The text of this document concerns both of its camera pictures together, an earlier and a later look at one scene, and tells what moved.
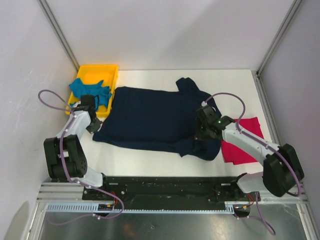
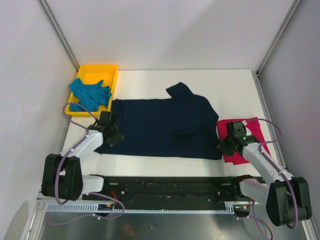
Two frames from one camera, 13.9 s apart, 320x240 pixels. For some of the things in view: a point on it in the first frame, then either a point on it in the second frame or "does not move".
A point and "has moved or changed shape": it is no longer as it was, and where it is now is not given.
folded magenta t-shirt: x=232 y=154 does not move
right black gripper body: x=201 y=133 to x=226 y=146
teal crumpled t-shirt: x=79 y=88 does not move
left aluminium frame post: x=56 y=28 does not move
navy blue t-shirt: x=159 y=119 has moved or changed shape
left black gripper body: x=94 y=125 to x=115 y=136
